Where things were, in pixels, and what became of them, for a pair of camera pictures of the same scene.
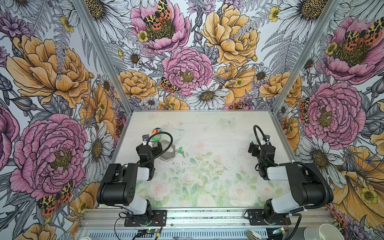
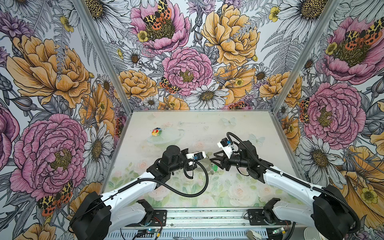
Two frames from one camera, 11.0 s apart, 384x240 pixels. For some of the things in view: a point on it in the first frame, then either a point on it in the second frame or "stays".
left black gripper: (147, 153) to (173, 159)
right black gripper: (264, 151) to (226, 161)
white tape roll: (250, 233) stays
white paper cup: (325, 231) stays
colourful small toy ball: (156, 130) stays
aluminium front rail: (207, 219) stays
